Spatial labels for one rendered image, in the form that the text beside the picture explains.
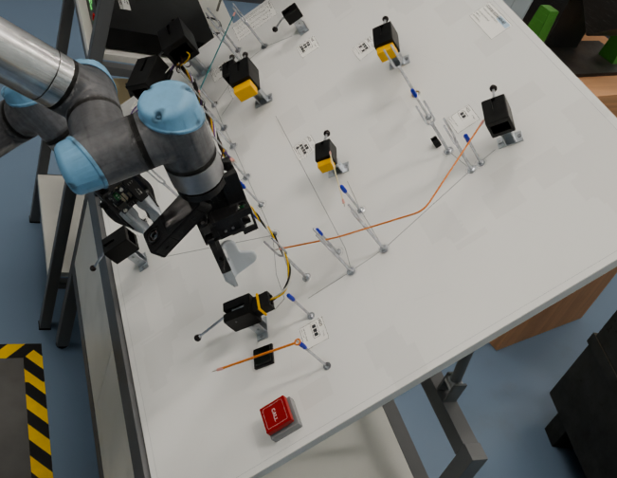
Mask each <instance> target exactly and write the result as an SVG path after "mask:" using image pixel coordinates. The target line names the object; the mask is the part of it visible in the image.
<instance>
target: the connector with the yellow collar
mask: <svg viewBox="0 0 617 478"><path fill-rule="evenodd" d="M272 297H273V296H272V295H271V294H270V293H269V292H268V291H265V292H263V293H261V294H259V301H260V307H261V309H262V310H263V311H264V312H265V313H268V312H270V311H272V310H274V309H275V306H274V301H273V302H271V301H272V300H271V301H270V299H272ZM252 311H253V313H254V314H255V315H257V316H258V317H260V316H262V315H263V313H262V312H261V311H259V310H258V305H257V300H256V296H255V297H253V298H252Z"/></svg>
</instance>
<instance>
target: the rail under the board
mask: <svg viewBox="0 0 617 478"><path fill-rule="evenodd" d="M87 199H88V205H89V210H90V215H91V221H92V227H93V232H94V238H95V244H96V250H97V255H98V259H99V258H100V256H101V255H102V253H103V248H102V242H101V240H102V239H104V238H105V237H107V236H106V230H105V226H104V220H103V215H102V209H101V207H100V206H99V204H100V199H99V197H98V196H94V192H91V193H88V194H87ZM99 267H100V277H101V283H102V289H103V295H104V300H105V306H106V312H107V318H108V323H109V329H110V335H111V341H112V346H113V351H114V357H115V363H116V368H117V374H118V385H119V390H120V396H121V402H122V408H123V413H124V419H125V425H126V431H127V436H128V442H129V448H130V453H131V459H132V465H133V471H134V476H135V478H151V473H150V468H149V463H148V457H147V452H146V448H145V442H144V437H143V431H142V427H141V421H140V416H139V410H138V406H137V401H136V391H135V385H134V381H133V375H132V370H131V365H130V360H129V355H128V349H127V344H126V339H125V334H124V328H123V323H122V318H121V313H120V308H119V302H118V293H117V288H116V283H115V277H114V272H113V267H112V262H111V260H110V259H109V258H108V257H106V256H105V255H103V257H102V258H101V260H100V261H99Z"/></svg>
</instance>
